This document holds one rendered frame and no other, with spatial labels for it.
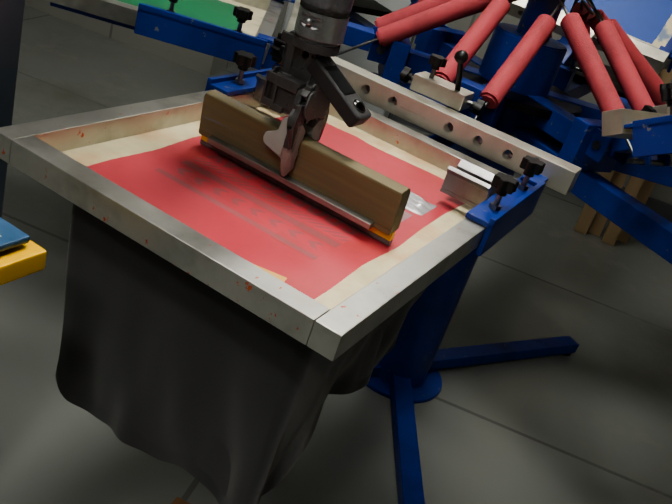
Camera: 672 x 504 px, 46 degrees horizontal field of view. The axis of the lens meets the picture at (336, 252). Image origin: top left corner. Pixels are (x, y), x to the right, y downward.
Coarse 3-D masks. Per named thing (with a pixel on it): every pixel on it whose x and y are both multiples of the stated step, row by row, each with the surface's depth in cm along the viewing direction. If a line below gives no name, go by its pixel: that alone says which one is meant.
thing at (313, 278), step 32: (384, 160) 155; (288, 192) 129; (416, 192) 145; (224, 224) 113; (416, 224) 133; (256, 256) 108; (288, 256) 111; (320, 256) 113; (352, 256) 116; (320, 288) 106
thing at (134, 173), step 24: (192, 144) 135; (336, 144) 155; (360, 144) 159; (96, 168) 117; (120, 168) 119; (144, 168) 121; (144, 192) 115; (168, 192) 117; (192, 216) 113; (216, 216) 115
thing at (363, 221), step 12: (216, 144) 130; (228, 144) 130; (240, 156) 129; (252, 156) 129; (264, 168) 127; (288, 180) 125; (300, 192) 125; (312, 192) 124; (324, 204) 123; (336, 204) 122; (348, 216) 121; (360, 216) 121
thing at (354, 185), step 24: (216, 96) 129; (216, 120) 130; (240, 120) 128; (264, 120) 126; (240, 144) 129; (264, 144) 127; (312, 144) 123; (312, 168) 123; (336, 168) 121; (360, 168) 120; (336, 192) 123; (360, 192) 120; (384, 192) 118; (408, 192) 118; (384, 216) 119
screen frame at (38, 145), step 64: (0, 128) 111; (64, 128) 117; (128, 128) 129; (384, 128) 164; (64, 192) 106; (128, 192) 105; (192, 256) 98; (448, 256) 117; (320, 320) 92; (384, 320) 103
